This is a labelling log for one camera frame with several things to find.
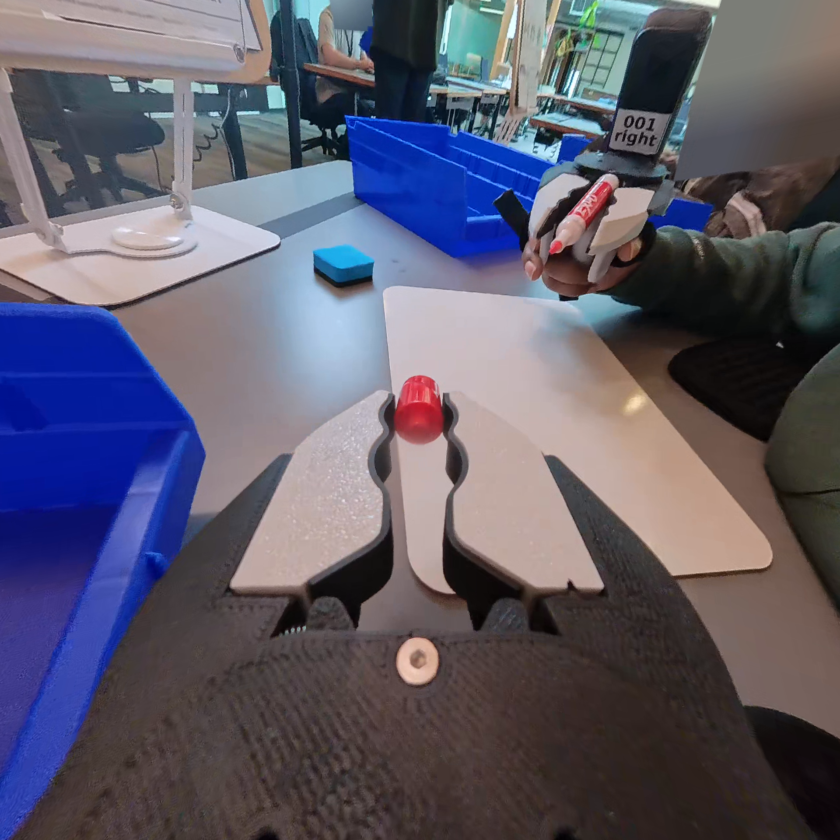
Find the black textured wrist pad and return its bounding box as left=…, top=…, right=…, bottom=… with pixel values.
left=743, top=705, right=840, bottom=840
left=668, top=339, right=815, bottom=442

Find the blue plastic bin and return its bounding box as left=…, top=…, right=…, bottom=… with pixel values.
left=346, top=116, right=555, bottom=261
left=0, top=304, right=207, bottom=840
left=557, top=132, right=718, bottom=235

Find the white whiteboard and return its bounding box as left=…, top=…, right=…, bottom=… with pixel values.
left=384, top=287, right=774, bottom=597

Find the person's right hand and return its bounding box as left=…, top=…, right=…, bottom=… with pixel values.
left=523, top=230, right=648, bottom=301

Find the white standing sign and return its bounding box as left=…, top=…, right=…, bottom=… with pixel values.
left=507, top=0, right=547, bottom=114

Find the red marker cap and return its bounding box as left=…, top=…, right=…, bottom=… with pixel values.
left=394, top=376, right=448, bottom=446

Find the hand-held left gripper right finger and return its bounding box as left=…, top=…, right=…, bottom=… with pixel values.
left=441, top=392, right=606, bottom=623

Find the wooden office table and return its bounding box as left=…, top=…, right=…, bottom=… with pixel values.
left=305, top=63, right=489, bottom=135

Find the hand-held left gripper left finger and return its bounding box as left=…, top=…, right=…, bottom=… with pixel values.
left=230, top=392, right=397, bottom=623

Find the blue whiteboard eraser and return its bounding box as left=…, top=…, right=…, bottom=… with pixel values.
left=313, top=245, right=376, bottom=288

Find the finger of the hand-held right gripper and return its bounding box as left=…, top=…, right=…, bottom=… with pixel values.
left=587, top=187, right=657, bottom=283
left=529, top=174, right=592, bottom=269

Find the black office chair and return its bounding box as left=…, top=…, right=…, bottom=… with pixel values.
left=11, top=71, right=168, bottom=214
left=269, top=11, right=351, bottom=161

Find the red dry-erase marker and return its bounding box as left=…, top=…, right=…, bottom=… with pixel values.
left=549, top=178, right=618, bottom=258

